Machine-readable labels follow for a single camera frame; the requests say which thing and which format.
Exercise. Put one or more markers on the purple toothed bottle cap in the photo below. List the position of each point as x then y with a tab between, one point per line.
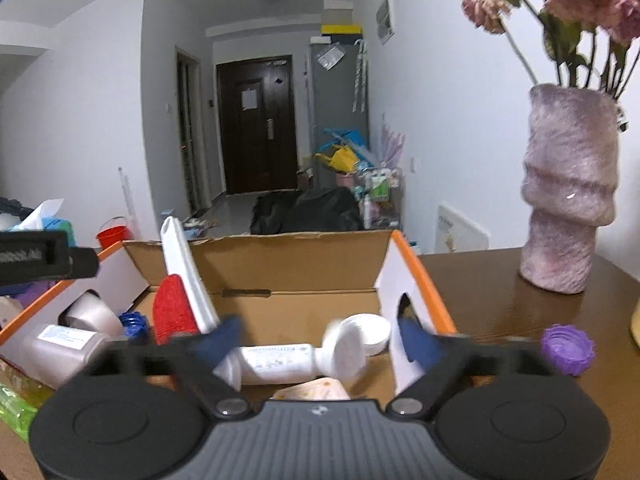
570	350

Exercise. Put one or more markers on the grey refrigerator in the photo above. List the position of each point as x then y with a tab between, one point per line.
335	95

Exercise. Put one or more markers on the white leaning board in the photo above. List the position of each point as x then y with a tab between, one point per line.
460	232

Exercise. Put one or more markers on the green spray bottle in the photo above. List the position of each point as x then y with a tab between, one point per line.
17	407

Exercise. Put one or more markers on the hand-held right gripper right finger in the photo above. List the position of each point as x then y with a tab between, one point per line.
417	346

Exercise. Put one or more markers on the white power adapter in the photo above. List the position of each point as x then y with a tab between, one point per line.
312	391

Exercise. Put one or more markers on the white cylinder cap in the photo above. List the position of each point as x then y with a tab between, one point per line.
92	312

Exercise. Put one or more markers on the red bucket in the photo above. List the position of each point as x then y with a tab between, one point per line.
112	237

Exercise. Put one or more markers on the blue tissue pack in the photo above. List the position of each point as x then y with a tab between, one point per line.
47	212

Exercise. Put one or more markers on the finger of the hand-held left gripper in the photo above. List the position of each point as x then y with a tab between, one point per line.
84	262

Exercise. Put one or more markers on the red and white lint brush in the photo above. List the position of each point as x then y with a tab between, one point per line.
172	305

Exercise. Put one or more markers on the white mop stick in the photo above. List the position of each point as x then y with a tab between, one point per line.
127	195

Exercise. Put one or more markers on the white folded umbrellas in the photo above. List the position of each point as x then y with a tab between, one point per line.
360	75

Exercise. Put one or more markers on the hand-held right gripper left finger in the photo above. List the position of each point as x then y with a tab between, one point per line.
220	342

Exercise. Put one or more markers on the white labelled bottle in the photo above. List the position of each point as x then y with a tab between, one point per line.
55	350

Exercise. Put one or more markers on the yellow bag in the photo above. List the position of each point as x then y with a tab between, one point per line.
340	159

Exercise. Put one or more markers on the purple tissue pack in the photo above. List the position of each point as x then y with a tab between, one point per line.
30	292

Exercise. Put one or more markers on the white tube bottle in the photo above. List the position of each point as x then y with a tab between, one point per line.
277	362

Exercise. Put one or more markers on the blue toothed bottle cap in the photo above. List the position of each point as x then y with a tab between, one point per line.
133	325

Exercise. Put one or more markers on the red cardboard box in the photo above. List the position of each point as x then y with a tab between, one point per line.
300	270

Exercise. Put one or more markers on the white round lid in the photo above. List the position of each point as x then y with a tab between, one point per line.
375	332

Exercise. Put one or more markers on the pink bucket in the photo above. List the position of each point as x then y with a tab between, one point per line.
345	179

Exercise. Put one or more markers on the metal rolling cart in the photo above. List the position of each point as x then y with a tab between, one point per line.
381	195

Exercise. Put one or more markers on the yellow thermos jug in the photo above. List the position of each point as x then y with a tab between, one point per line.
636	327

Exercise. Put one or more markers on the yellow box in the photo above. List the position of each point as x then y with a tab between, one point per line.
341	29

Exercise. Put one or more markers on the purple plastic decoration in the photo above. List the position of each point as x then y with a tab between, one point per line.
392	140

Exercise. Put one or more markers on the pink ceramic vase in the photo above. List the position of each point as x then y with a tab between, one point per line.
570	185

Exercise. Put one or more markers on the dark entrance door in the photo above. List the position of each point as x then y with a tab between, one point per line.
257	130

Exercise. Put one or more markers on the black bag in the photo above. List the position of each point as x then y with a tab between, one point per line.
310	210

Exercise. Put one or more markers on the white electric panel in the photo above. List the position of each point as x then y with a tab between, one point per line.
385	19

